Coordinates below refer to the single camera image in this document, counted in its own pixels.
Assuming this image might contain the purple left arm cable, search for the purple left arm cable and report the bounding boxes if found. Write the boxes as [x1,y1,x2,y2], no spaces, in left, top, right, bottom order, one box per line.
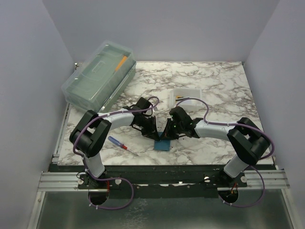
[72,96,160,179]

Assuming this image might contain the blue leather card holder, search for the blue leather card holder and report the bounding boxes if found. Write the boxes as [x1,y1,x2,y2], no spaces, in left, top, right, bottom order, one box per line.
[153,139,171,152]

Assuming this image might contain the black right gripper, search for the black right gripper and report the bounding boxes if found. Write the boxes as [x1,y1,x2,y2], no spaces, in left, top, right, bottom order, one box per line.
[160,118,184,141]

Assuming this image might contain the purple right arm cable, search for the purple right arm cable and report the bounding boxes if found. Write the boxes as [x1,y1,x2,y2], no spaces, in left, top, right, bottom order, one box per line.
[175,97,276,172]

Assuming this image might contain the orange pen in box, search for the orange pen in box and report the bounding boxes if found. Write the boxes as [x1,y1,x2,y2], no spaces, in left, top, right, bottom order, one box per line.
[115,55,128,71]

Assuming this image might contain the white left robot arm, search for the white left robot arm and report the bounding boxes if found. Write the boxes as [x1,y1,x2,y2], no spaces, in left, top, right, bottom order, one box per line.
[69,96,160,188]

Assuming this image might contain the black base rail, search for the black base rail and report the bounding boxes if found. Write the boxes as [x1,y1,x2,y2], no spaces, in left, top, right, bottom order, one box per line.
[39,164,285,203]

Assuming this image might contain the white plastic card tray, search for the white plastic card tray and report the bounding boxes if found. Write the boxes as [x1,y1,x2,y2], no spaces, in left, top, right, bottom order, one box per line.
[168,87,203,112]

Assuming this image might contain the white striped credit card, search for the white striped credit card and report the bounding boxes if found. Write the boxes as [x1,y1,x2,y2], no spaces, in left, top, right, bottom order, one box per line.
[175,96,189,102]

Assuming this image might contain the blue red screwdriver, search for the blue red screwdriver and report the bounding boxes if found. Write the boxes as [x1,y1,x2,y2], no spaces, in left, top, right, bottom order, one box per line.
[108,136,138,156]

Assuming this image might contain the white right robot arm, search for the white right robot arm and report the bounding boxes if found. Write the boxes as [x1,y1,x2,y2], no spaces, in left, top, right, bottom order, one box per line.
[160,106,274,187]

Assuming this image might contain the clear plastic storage box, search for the clear plastic storage box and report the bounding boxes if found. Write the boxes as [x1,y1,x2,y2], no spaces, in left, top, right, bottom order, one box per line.
[61,41,136,113]

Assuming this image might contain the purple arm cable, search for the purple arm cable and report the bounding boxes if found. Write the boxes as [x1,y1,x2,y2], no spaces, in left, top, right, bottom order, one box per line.
[72,96,160,179]
[175,97,276,172]

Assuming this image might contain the aluminium frame rail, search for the aluminium frame rail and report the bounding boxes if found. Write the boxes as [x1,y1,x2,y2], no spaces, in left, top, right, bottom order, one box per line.
[38,167,290,192]

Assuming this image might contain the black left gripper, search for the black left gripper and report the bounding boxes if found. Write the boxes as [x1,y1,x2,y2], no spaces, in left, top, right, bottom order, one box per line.
[138,115,160,141]

